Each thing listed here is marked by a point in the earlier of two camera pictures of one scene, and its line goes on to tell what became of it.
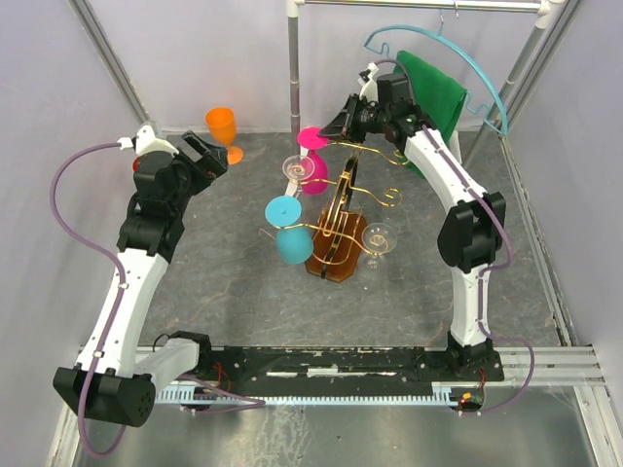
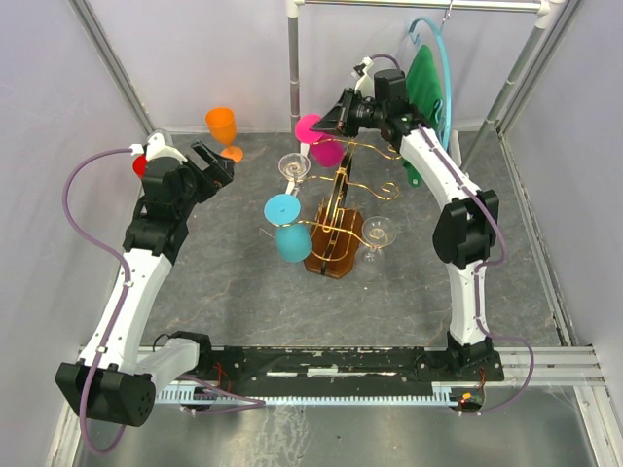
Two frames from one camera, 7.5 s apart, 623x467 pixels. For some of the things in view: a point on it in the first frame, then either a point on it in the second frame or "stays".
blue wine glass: (293, 245) stays
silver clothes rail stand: (546, 12) stays
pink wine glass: (314, 180) -> (326, 151)
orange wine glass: (222, 124) stays
